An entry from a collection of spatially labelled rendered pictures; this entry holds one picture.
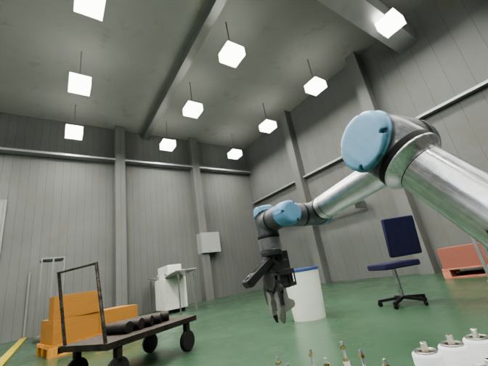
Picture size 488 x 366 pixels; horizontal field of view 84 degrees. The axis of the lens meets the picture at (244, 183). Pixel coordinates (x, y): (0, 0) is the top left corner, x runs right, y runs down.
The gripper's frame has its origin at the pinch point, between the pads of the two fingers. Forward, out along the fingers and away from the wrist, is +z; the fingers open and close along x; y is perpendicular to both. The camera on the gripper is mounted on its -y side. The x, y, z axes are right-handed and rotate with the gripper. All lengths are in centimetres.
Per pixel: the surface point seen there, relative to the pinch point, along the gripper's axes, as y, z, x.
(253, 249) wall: 491, -108, 920
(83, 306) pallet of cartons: -76, -8, 402
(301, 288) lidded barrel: 159, 11, 202
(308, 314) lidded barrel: 161, 39, 202
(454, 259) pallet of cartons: 487, 16, 199
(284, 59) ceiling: 400, -574, 384
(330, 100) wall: 599, -503, 433
